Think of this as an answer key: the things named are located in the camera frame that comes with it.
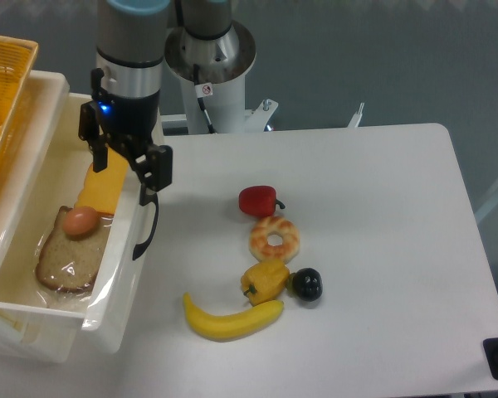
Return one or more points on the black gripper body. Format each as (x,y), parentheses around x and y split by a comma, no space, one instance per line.
(127,123)

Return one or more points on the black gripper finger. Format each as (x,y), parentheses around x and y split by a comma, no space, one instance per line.
(89,131)
(153,165)

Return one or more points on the brown egg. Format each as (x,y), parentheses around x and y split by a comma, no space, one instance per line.
(80,220)

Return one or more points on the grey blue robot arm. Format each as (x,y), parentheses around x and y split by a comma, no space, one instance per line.
(132,35)

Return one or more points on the white open upper drawer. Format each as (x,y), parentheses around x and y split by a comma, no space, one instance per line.
(101,315)

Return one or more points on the yellow cheese slice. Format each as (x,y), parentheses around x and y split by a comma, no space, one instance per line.
(101,190)

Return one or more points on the red bell pepper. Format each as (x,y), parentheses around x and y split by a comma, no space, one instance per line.
(259,201)

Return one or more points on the yellow woven basket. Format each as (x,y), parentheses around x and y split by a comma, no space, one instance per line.
(17,57)

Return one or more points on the wrapped brown bread slice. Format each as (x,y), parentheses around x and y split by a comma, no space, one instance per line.
(70,264)

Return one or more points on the yellow bell pepper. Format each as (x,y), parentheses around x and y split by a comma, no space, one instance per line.
(264,281)

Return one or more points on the yellow banana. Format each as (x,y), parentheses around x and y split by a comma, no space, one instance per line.
(229,327)

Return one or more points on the black drawer handle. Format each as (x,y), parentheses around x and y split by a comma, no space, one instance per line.
(149,203)

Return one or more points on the white drawer cabinet frame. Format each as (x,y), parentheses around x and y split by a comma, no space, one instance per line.
(37,115)

